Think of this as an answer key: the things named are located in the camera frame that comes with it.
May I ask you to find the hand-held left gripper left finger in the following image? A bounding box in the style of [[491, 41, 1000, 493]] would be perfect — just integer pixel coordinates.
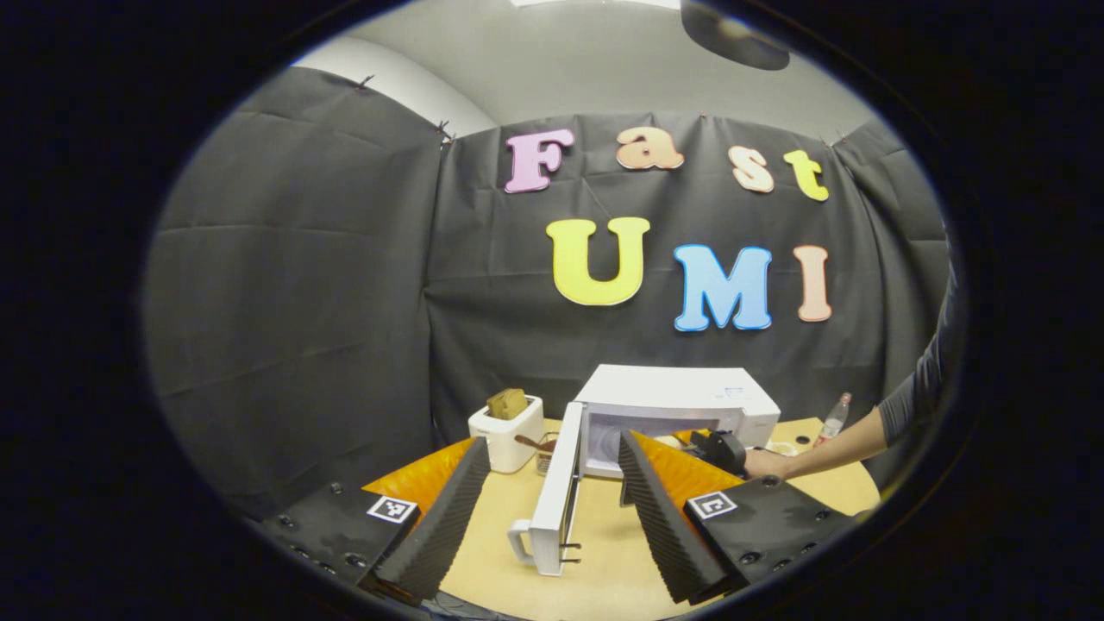
[[259, 436, 492, 602]]

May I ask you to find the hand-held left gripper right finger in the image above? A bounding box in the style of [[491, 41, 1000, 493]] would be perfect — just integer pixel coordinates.
[[617, 430, 850, 605]]

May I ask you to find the white microwave oven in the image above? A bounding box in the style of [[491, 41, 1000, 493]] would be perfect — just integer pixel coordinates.
[[507, 364, 781, 577]]

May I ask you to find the clear plastic water bottle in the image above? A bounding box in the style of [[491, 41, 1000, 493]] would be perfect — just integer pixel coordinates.
[[815, 392, 853, 447]]

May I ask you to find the white toaster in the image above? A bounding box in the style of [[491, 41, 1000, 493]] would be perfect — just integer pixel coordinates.
[[468, 394, 546, 474]]

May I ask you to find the brown bread slice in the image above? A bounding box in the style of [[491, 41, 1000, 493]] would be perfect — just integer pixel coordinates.
[[486, 388, 529, 421]]

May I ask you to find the black backdrop cloth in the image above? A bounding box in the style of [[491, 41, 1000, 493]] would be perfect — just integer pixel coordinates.
[[142, 67, 954, 518]]

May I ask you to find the dark round object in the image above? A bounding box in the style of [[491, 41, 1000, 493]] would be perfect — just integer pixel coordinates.
[[680, 0, 791, 72]]

